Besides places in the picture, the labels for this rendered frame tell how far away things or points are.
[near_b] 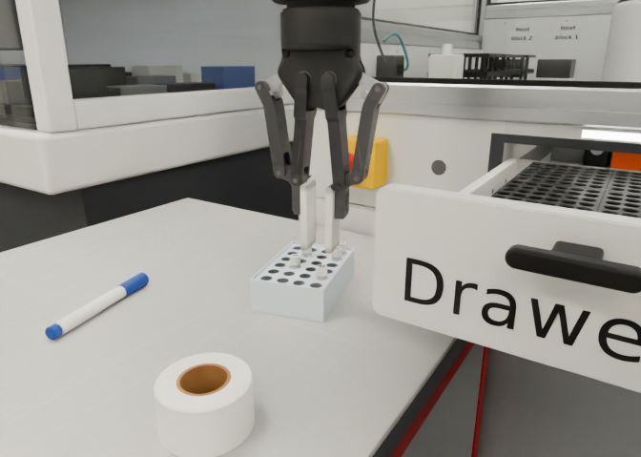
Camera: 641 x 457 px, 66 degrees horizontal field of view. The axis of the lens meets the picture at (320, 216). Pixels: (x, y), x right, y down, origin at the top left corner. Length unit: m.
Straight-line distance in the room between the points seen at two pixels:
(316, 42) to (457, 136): 0.32
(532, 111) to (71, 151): 0.73
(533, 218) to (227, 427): 0.25
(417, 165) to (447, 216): 0.38
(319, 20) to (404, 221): 0.19
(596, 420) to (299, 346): 0.47
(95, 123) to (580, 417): 0.90
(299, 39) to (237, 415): 0.31
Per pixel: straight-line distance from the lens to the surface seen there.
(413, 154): 0.74
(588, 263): 0.32
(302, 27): 0.46
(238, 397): 0.37
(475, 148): 0.71
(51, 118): 0.94
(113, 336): 0.54
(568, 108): 0.68
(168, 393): 0.38
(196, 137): 1.13
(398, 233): 0.39
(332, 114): 0.47
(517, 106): 0.69
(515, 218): 0.36
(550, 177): 0.60
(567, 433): 0.84
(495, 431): 0.87
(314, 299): 0.52
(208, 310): 0.56
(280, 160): 0.50
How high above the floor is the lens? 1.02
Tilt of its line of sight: 18 degrees down
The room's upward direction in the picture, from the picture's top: straight up
